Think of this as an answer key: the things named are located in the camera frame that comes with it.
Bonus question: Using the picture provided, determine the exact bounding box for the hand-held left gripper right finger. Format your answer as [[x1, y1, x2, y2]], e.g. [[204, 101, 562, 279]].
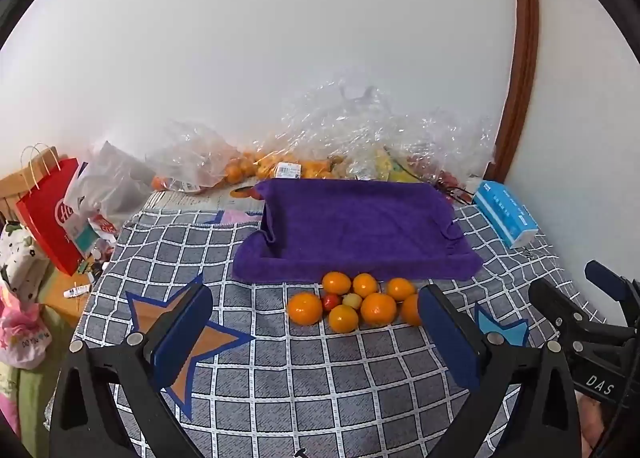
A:
[[418, 284, 583, 458]]

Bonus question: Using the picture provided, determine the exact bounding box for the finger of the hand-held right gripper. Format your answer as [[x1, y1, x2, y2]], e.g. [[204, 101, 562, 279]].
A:
[[528, 278, 636, 354], [586, 260, 640, 309]]

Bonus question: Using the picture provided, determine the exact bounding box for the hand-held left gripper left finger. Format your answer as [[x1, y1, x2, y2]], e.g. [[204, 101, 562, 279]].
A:
[[47, 283, 214, 458]]

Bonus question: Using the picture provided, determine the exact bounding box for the orange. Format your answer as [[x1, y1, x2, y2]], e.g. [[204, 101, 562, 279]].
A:
[[321, 271, 352, 295], [401, 294, 422, 327], [328, 304, 360, 333], [360, 292, 398, 327], [352, 273, 379, 298], [287, 292, 324, 327], [386, 277, 417, 302]]

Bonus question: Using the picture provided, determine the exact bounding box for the purple towel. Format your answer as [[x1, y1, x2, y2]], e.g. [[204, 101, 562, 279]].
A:
[[231, 179, 484, 285]]

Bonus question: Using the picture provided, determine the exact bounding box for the person's right hand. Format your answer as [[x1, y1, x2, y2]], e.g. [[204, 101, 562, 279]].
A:
[[580, 395, 606, 444]]

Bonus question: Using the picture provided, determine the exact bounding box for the blue tissue box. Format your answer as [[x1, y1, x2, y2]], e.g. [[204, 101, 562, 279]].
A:
[[471, 180, 540, 249]]

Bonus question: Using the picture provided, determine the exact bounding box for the wooden nightstand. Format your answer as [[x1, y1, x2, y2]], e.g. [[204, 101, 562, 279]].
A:
[[35, 258, 101, 329]]

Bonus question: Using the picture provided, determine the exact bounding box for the pink patterned cloth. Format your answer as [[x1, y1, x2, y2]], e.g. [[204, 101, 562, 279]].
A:
[[195, 208, 263, 226]]

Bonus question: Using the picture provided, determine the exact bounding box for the grey checked blanket with stars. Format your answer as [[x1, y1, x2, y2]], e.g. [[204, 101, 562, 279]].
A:
[[45, 205, 601, 458]]

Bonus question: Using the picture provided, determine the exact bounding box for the red and white plastic bag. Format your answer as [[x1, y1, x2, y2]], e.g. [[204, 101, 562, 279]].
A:
[[87, 213, 121, 243]]

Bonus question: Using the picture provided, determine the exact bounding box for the teal and white box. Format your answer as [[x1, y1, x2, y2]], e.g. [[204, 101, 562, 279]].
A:
[[72, 225, 101, 259]]

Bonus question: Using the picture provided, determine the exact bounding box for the white printed sheet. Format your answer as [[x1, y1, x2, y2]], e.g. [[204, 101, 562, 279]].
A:
[[142, 183, 266, 213]]

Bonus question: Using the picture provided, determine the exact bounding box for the pink printed bag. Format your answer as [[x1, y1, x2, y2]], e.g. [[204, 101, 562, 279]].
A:
[[0, 283, 53, 371]]

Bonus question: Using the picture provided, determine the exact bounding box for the green cloth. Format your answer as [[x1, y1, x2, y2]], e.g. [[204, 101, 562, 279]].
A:
[[0, 308, 71, 439]]

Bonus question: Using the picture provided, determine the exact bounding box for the bag of red cherry tomatoes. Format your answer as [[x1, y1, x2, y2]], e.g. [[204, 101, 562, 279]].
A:
[[410, 153, 461, 189]]

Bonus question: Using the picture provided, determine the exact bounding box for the red paper bag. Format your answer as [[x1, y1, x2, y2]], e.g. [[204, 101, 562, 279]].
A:
[[15, 142, 81, 277]]

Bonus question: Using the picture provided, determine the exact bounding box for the clear bag of oranges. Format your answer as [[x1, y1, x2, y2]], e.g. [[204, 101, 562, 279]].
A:
[[145, 120, 241, 193], [240, 138, 351, 181]]

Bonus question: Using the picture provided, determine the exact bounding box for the white printed plush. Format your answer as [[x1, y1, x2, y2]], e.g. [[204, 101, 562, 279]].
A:
[[0, 220, 51, 303]]

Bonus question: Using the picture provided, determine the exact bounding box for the yellow package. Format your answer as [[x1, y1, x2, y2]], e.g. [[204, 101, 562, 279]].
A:
[[372, 148, 421, 183]]

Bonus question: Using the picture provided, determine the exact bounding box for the crumpled clear plastic wrap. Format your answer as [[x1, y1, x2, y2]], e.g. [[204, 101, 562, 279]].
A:
[[280, 78, 501, 189]]

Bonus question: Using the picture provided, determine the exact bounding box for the thin black cable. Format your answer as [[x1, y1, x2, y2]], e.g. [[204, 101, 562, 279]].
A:
[[435, 183, 476, 203]]

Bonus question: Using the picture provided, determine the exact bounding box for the brown wooden door frame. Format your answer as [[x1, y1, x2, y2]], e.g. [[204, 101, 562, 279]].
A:
[[487, 0, 541, 183]]

